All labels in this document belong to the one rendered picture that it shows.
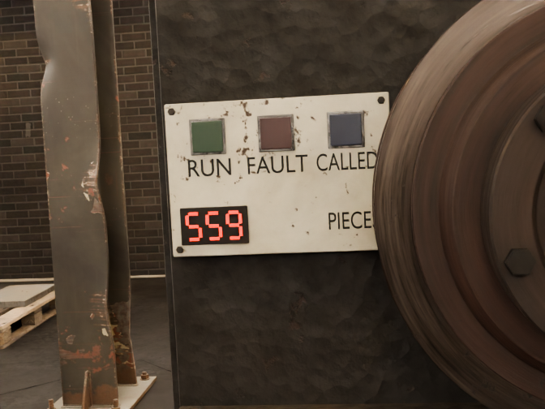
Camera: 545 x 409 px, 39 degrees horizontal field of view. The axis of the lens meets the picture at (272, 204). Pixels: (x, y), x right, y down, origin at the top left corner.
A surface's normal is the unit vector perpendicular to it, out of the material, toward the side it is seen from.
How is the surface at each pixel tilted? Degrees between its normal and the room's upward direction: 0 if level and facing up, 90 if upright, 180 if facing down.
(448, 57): 90
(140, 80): 90
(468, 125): 64
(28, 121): 90
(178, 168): 90
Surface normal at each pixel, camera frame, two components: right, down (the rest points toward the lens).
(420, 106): -0.11, 0.09
